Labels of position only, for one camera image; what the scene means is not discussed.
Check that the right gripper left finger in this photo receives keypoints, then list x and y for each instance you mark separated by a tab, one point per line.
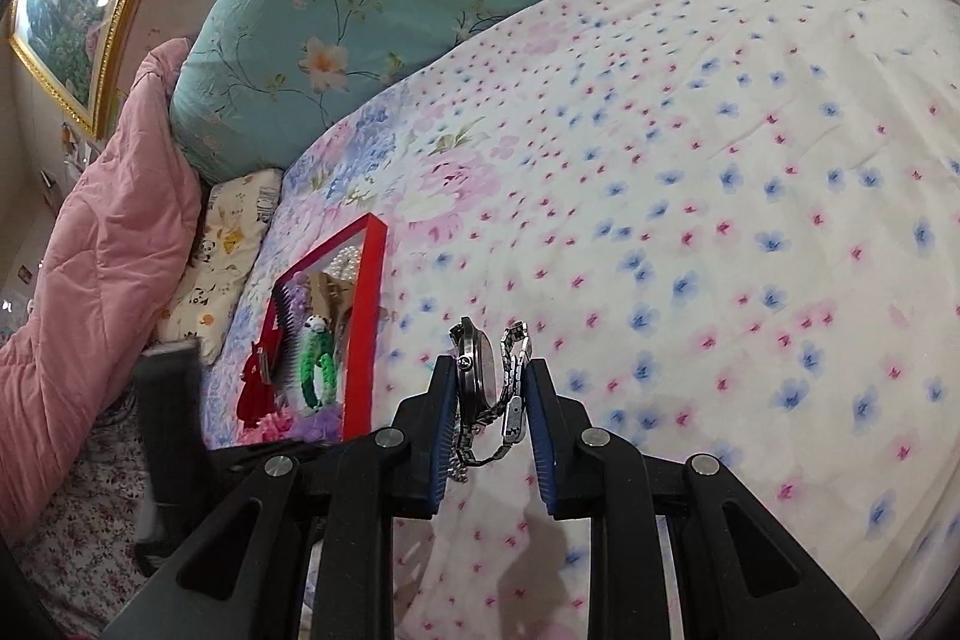
421	467

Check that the pink quilted blanket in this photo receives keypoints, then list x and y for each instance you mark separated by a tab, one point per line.
114	260

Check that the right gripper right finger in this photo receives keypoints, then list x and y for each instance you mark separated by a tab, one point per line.
555	424

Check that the cream cartoon print pillow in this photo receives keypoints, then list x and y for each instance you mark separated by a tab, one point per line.
237	216

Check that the small floral under sheet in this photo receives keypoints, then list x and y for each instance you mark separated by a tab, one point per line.
79	557

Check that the red velvet bow clip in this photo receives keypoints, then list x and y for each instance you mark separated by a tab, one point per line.
257	398

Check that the beige claw hair clip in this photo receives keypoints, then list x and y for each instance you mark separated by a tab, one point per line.
330	299

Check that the pink flower scrunchie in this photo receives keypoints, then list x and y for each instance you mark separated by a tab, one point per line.
275	427

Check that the silver wrist watch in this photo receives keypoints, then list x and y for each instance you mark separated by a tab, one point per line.
484	395

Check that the red jewelry box tray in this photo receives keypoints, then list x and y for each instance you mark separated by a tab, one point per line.
336	370

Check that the purple flower scrunchie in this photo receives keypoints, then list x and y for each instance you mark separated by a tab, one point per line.
323	426

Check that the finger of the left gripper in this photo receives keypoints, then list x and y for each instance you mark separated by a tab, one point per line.
180	478

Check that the floral bed sheet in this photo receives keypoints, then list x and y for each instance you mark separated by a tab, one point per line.
731	227

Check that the black hair comb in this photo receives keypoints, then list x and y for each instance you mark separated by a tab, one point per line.
287	298

